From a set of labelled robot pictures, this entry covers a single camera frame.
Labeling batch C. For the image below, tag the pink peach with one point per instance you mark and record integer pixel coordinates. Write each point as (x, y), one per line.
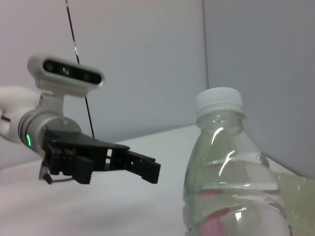
(214, 225)

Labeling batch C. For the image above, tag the clear green-label water bottle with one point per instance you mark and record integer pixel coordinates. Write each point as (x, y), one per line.
(226, 159)

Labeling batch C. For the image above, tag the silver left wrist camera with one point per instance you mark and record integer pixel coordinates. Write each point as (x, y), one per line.
(66, 72)

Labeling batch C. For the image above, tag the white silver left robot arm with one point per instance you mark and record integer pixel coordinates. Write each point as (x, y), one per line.
(29, 123)

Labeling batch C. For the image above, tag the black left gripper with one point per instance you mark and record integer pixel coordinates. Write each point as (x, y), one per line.
(76, 147)

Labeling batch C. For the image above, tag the green glass fruit plate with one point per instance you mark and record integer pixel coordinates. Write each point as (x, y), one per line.
(300, 196)

